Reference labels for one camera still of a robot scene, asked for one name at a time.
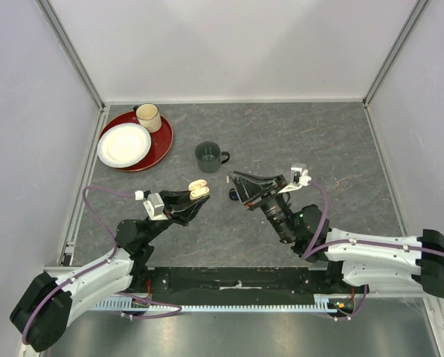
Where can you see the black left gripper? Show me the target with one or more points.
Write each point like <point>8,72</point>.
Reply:
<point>178,207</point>

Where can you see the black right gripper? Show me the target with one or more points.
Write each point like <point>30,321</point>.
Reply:
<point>251,188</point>

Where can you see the black glossy charging case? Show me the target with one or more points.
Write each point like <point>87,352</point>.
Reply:
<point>233,194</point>

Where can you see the white earbud charging case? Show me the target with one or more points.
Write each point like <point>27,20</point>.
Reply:
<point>198,189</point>

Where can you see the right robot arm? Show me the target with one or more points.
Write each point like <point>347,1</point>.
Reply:
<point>354,260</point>

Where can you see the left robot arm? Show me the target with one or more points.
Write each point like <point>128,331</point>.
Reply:
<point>50,304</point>

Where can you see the dark green mug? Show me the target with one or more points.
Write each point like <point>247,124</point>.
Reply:
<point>210,157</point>

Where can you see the white paper plate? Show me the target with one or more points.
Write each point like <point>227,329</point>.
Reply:
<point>124,145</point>

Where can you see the cream ceramic cup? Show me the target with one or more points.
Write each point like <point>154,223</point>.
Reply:
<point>148,116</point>

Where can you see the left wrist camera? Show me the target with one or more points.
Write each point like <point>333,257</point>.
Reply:
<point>152,203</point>

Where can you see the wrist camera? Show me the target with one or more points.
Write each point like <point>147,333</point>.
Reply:
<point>152,203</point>
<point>299,178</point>

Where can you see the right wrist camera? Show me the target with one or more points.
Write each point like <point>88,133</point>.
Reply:
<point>299,178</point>

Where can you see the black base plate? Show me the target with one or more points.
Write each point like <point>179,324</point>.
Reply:
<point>240,285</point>

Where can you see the grey slotted cable duct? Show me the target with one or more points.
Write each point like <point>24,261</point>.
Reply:
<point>130,305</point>

